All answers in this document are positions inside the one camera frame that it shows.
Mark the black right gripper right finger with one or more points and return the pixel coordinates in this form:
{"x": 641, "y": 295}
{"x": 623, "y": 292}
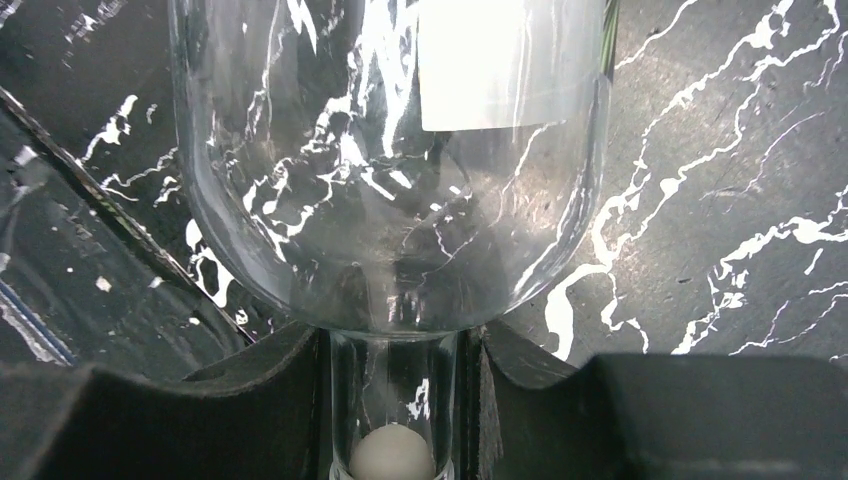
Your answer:
{"x": 528, "y": 415}

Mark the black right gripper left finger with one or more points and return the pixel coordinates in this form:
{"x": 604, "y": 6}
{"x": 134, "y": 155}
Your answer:
{"x": 254, "y": 415}

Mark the clear bottle silver cap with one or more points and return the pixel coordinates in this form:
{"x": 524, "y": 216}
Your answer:
{"x": 396, "y": 173}

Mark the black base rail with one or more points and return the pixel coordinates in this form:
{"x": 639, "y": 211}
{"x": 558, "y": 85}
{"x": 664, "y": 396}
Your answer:
{"x": 81, "y": 284}

